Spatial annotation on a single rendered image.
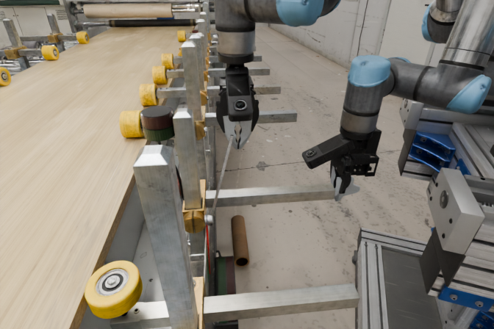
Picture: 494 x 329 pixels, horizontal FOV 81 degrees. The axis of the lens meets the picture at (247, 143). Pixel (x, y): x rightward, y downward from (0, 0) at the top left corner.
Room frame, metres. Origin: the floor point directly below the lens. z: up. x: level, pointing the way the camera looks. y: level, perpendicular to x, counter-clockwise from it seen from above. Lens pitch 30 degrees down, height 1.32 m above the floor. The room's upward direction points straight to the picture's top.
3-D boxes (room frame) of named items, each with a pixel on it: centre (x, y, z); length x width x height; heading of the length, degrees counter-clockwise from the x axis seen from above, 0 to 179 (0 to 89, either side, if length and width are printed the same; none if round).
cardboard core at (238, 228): (1.13, 0.04, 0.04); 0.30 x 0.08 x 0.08; 6
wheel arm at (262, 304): (0.30, 0.01, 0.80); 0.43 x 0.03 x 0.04; 96
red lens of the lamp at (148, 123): (0.50, 0.17, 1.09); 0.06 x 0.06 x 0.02
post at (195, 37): (1.00, 0.17, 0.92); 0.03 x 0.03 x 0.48; 6
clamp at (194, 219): (0.52, 0.13, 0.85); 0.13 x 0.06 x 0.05; 6
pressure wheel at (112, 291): (0.28, 0.21, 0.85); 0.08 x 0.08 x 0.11
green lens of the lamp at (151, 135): (0.50, 0.17, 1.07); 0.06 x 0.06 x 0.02
